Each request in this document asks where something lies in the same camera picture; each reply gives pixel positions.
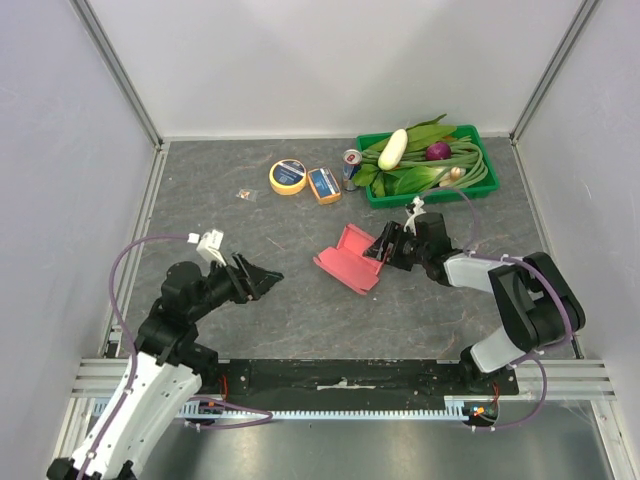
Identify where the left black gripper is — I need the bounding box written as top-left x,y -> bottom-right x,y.
188,250 -> 283,320

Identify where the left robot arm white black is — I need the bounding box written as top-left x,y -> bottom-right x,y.
46,254 -> 283,479

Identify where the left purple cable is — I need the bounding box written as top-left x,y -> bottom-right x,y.
74,232 -> 274,480

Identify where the small clear plastic bag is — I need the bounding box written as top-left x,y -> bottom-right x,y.
237,189 -> 257,202

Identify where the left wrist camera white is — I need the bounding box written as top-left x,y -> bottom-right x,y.
187,229 -> 227,267

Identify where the green plastic tray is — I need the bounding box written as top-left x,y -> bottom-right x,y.
356,125 -> 499,208

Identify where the mushroom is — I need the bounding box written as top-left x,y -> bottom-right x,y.
439,167 -> 466,187

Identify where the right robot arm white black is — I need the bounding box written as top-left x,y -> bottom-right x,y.
363,212 -> 586,394

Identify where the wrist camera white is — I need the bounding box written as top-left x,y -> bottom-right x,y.
403,195 -> 426,236
187,229 -> 227,267

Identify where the purple cable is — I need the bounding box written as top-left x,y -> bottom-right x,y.
417,188 -> 576,434
74,232 -> 274,480

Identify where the green leafy vegetable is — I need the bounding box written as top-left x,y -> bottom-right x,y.
355,113 -> 459,197

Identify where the white cucumber vegetable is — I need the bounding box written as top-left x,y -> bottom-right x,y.
377,129 -> 408,171

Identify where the green long beans bundle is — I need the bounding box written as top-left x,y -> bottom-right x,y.
353,136 -> 488,197

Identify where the yellow tape roll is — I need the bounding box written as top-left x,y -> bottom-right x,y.
269,159 -> 307,196

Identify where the pink cardboard box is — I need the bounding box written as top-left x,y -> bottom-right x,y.
313,224 -> 383,295

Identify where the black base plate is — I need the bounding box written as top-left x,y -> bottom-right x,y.
200,359 -> 519,411

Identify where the red blue drink can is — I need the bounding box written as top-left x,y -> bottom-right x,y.
342,149 -> 362,191

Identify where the orange blue sponge block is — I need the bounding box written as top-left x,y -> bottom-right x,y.
308,167 -> 342,205

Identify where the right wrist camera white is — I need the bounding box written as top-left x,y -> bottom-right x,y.
403,195 -> 426,236

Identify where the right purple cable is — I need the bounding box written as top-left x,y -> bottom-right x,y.
417,188 -> 576,434

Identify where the grey cable duct rail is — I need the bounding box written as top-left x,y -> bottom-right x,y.
92,397 -> 476,420

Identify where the purple onion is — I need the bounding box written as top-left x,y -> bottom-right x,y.
425,141 -> 452,161

